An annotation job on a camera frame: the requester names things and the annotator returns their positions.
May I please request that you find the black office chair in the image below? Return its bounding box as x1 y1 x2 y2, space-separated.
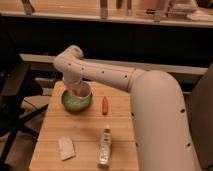
0 14 48 171

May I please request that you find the wooden shelf ledge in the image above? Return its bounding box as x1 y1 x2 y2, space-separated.
0 0 213 28

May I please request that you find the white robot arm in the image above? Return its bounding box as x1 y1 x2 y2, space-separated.
54 45 198 171

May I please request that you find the green ceramic bowl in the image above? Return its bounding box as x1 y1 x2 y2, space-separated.
61 90 92 112

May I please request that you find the clear plastic bottle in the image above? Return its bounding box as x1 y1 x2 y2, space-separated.
98 125 112 169

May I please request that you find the orange carrot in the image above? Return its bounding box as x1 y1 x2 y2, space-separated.
102 97 108 115

